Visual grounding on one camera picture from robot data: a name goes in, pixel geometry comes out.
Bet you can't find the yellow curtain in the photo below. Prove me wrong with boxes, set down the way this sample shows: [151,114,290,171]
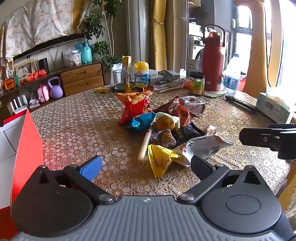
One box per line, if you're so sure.
[151,0,183,72]

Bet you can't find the orange radio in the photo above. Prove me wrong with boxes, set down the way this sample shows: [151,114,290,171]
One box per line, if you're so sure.
[3,75,20,90]

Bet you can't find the pink case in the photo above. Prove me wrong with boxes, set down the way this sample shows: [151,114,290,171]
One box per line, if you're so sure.
[37,84,50,103]

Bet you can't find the clear water bottle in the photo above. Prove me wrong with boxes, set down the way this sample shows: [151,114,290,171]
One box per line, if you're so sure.
[223,53,242,94]

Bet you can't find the clear plastic bag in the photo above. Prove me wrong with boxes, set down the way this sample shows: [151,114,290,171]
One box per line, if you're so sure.
[62,49,82,67]

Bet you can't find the clear drinking glass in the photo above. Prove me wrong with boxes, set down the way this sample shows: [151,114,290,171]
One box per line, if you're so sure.
[112,70,126,90]

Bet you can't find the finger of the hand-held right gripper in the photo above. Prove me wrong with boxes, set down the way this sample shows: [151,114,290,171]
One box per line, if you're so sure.
[239,127,280,147]

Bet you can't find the white carton box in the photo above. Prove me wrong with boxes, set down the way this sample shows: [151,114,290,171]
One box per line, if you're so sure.
[186,58,203,75]

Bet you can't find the red chip bag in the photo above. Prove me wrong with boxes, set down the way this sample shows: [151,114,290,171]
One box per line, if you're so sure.
[115,89,154,126]

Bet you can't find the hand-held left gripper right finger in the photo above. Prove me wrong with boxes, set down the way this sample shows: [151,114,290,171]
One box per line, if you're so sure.
[177,155,264,202]

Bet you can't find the white sausage stick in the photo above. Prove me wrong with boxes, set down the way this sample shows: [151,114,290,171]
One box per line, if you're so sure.
[137,127,153,162]

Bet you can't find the black-lid jar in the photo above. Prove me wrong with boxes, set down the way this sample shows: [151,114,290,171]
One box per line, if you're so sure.
[190,71,206,96]

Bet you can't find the green coaster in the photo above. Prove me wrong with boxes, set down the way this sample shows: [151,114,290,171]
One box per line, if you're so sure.
[203,89,225,97]

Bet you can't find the purple kettlebell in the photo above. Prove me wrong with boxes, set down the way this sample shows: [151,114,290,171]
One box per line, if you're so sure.
[47,76,63,99]

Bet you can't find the black round tray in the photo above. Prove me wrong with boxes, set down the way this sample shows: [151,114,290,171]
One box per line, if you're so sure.
[110,84,155,93]

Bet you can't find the black snack packet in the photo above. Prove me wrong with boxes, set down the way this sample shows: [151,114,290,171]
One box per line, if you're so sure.
[172,123,206,149]

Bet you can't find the stack of small books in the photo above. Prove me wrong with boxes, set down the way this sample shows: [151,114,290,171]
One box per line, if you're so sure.
[29,93,40,109]

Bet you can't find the black flat box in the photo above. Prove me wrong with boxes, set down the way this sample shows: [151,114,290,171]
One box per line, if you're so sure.
[158,70,181,81]

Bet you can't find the black speaker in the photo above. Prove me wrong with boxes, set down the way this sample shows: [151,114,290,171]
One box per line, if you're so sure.
[38,57,50,74]

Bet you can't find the white router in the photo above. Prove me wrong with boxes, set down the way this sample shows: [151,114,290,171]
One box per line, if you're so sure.
[9,95,28,114]

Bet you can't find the small clear snack packet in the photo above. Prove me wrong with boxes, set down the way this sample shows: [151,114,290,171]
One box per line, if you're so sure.
[203,125,218,136]

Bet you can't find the red shoe box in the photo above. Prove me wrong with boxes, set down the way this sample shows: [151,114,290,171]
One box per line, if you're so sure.
[0,109,44,234]

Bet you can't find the white flat box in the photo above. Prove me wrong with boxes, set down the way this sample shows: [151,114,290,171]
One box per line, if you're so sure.
[149,69,160,87]

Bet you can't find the yellow-lid white bottle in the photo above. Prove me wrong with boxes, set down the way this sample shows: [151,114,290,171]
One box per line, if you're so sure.
[134,61,149,88]

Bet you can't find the blue snack packet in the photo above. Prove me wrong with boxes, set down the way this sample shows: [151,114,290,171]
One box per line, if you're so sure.
[127,112,159,133]

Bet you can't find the standing air conditioner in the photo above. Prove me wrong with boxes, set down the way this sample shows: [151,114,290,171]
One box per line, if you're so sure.
[126,0,153,69]

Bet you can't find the wooden TV cabinet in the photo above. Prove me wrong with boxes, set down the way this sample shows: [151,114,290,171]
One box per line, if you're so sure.
[0,61,105,116]

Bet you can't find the beige curtain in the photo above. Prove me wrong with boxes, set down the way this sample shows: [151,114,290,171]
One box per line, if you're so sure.
[233,0,285,98]

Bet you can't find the potted green tree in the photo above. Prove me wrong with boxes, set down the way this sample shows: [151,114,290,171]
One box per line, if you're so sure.
[80,0,123,85]

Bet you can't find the red thermos bottle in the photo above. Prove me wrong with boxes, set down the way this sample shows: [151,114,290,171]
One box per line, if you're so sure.
[201,24,226,91]

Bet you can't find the washing machine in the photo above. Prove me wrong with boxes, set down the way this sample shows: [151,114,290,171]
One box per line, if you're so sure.
[188,35,208,70]

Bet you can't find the white snack packet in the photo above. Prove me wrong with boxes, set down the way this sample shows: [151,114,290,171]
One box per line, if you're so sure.
[173,133,234,167]

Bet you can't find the small white red packet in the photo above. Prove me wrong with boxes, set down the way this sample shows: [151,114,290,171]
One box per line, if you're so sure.
[179,95,206,114]

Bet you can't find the orange fruit packet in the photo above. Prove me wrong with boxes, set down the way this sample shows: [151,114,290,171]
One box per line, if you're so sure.
[151,112,181,132]

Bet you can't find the cloth-covered television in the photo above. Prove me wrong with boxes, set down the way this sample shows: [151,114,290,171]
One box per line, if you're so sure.
[0,0,93,67]

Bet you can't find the teal jug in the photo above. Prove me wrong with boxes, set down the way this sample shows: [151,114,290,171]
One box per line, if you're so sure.
[75,41,92,64]

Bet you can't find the brown red snack packet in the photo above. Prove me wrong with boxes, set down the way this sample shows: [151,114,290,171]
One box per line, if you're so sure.
[153,96,198,128]

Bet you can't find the photo frame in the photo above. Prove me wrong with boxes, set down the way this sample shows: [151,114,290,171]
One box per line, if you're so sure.
[15,59,36,80]

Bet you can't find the black television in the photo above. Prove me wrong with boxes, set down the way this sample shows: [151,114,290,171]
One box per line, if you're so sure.
[13,34,87,62]

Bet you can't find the rolled white papers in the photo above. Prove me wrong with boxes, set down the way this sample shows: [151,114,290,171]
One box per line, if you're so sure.
[154,80,185,93]

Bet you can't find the tissue pack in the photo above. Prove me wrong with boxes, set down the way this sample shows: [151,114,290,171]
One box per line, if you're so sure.
[255,91,290,124]

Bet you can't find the yellow snack packet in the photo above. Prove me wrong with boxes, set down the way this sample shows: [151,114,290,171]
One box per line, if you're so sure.
[147,144,181,179]

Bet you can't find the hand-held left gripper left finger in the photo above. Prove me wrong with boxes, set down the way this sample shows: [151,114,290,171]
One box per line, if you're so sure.
[35,156,116,205]

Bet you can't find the black remote control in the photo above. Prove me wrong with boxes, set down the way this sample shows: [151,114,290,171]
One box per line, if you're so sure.
[225,95,258,113]

